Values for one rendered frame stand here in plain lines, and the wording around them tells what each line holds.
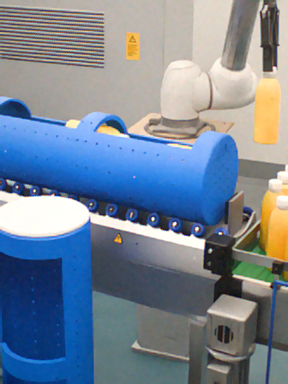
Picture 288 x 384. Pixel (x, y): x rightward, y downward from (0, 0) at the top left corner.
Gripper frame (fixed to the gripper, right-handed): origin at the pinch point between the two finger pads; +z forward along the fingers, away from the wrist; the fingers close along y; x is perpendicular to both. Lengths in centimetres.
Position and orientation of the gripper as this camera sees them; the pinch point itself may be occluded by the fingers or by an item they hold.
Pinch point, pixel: (270, 59)
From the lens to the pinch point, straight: 218.9
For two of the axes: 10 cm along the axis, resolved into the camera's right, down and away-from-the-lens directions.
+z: 0.3, 9.7, 2.2
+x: 9.2, 0.6, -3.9
